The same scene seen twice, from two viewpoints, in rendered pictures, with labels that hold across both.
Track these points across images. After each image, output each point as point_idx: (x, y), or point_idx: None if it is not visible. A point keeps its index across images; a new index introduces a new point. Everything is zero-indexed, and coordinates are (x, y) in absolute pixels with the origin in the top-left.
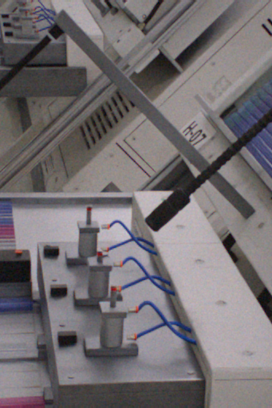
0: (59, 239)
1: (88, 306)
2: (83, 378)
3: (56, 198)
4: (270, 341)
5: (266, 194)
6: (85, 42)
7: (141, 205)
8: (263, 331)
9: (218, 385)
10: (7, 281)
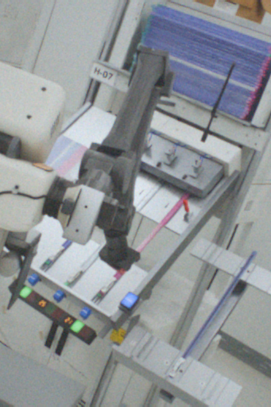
0: (98, 139)
1: (172, 164)
2: (204, 184)
3: (71, 122)
4: (226, 145)
5: (174, 96)
6: None
7: None
8: (221, 142)
9: (230, 164)
10: None
